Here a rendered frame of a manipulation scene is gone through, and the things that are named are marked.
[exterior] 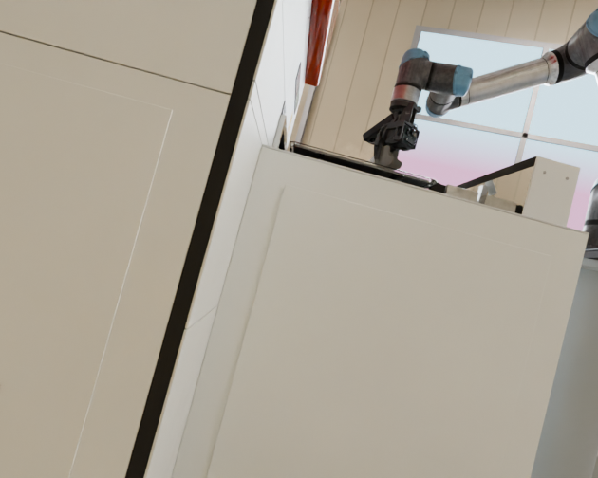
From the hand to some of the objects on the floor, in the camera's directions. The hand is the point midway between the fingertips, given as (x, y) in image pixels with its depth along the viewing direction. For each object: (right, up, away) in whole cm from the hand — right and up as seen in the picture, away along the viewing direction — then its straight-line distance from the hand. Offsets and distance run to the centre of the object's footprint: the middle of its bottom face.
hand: (379, 175), depth 104 cm
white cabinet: (-21, -90, +9) cm, 92 cm away
